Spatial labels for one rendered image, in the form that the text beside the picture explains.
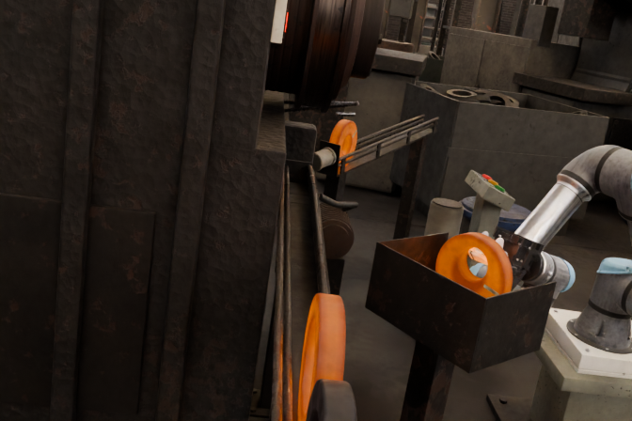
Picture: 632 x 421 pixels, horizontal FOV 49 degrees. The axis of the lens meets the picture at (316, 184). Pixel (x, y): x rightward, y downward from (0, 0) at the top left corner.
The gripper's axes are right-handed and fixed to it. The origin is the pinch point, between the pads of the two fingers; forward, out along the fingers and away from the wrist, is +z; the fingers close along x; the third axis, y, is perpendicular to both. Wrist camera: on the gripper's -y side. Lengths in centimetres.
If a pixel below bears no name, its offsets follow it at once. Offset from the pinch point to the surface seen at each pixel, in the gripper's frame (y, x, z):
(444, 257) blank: -2.6, -5.6, 0.6
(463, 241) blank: 2.1, -2.2, 1.9
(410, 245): -3.0, -10.6, 5.6
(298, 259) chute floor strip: -14.4, -25.0, 18.7
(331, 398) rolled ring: -14, 32, 62
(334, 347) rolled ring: -13, 23, 53
